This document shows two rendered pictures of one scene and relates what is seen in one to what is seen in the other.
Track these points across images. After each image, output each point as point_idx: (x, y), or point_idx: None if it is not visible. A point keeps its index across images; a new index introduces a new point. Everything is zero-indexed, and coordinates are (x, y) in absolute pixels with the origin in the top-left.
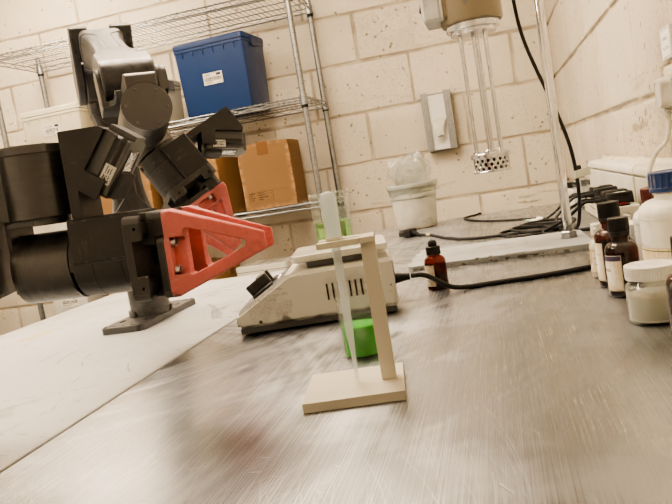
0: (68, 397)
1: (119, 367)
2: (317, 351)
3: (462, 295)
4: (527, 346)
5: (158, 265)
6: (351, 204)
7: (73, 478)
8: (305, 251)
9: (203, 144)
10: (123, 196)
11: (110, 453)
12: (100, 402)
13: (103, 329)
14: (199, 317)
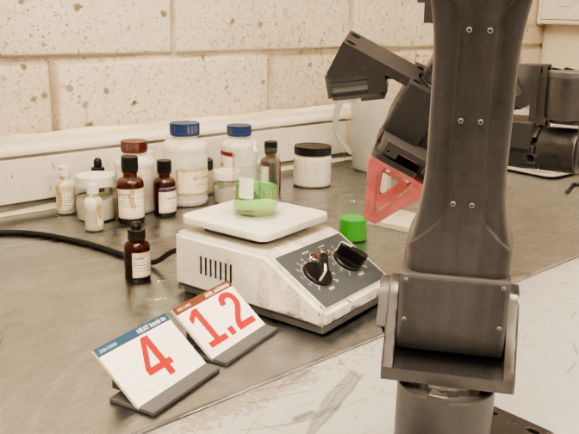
0: (574, 290)
1: (526, 313)
2: (369, 252)
3: (172, 257)
4: None
5: None
6: None
7: (553, 232)
8: (295, 217)
9: (387, 78)
10: (514, 108)
11: (536, 237)
12: (544, 273)
13: (552, 432)
14: (370, 399)
